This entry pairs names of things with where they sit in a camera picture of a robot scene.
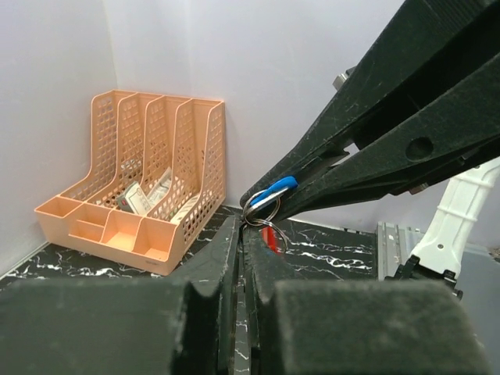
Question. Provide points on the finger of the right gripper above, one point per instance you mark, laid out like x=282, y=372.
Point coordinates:
x=457, y=131
x=426, y=49

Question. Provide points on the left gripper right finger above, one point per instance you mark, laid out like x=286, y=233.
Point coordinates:
x=298, y=325

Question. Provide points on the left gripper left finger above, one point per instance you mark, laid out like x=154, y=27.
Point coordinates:
x=180, y=324

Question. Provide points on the red and metal key holder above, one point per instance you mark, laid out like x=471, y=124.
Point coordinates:
x=272, y=235

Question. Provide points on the blue key tag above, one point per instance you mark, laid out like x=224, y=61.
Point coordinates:
x=285, y=183

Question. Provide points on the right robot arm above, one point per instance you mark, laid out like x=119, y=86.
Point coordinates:
x=439, y=253

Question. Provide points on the papers in organizer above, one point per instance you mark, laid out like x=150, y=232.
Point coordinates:
x=134, y=200

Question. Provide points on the orange file organizer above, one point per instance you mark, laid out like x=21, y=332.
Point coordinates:
x=135, y=136

